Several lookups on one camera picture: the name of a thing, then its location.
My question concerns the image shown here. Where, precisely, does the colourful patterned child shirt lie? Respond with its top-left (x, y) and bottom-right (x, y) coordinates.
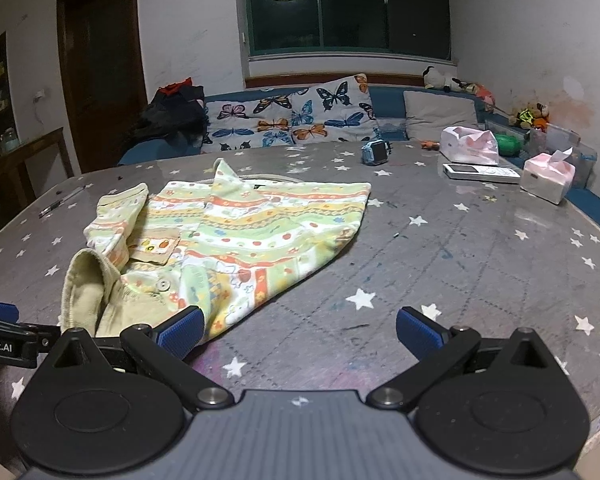
top-left (60, 158), bottom-right (372, 342)

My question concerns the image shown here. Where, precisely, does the dark clothes pile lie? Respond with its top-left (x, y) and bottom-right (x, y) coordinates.
top-left (124, 77), bottom-right (208, 151)

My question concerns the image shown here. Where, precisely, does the black pen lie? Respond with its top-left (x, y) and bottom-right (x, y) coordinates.
top-left (38, 185), bottom-right (86, 218)

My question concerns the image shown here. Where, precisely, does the dark wooden side table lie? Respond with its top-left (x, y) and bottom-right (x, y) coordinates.
top-left (0, 128), bottom-right (74, 229)

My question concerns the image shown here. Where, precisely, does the white remote control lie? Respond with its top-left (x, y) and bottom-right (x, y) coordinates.
top-left (442, 164), bottom-right (520, 184)

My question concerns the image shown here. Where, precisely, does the small orange toy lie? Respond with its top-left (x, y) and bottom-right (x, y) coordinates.
top-left (420, 141), bottom-right (440, 151)

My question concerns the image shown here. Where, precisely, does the pink tissue box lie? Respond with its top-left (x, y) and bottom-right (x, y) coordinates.
top-left (519, 148), bottom-right (576, 205)

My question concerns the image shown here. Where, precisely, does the blue kids smartwatch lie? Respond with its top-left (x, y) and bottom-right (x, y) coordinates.
top-left (361, 139), bottom-right (392, 166)

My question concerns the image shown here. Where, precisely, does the green round toy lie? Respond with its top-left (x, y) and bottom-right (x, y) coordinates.
top-left (494, 132), bottom-right (522, 157)

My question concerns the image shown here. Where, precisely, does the grey plain pillow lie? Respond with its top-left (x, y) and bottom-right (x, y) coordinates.
top-left (403, 91), bottom-right (478, 141)

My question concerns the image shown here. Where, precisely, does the clear plastic storage box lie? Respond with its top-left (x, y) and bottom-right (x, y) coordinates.
top-left (527, 124), bottom-right (597, 188)

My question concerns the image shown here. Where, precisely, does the yellow orange plush toy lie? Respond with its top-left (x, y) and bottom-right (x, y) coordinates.
top-left (508, 102), bottom-right (550, 131)

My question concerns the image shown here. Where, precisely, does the blue sofa bench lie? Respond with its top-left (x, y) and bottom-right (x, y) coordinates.
top-left (118, 86), bottom-right (600, 225)

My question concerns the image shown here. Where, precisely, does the butterfly print pillow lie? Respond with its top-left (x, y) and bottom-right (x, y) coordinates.
top-left (201, 74), bottom-right (380, 154)

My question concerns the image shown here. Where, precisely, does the black white plush toy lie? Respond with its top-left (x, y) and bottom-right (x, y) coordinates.
top-left (422, 65), bottom-right (478, 94)

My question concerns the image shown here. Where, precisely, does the dark wooden door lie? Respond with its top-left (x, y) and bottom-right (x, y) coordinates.
top-left (57, 0), bottom-right (147, 172)

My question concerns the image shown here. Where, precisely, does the dark window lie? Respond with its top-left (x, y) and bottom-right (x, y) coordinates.
top-left (247, 0), bottom-right (451, 61)

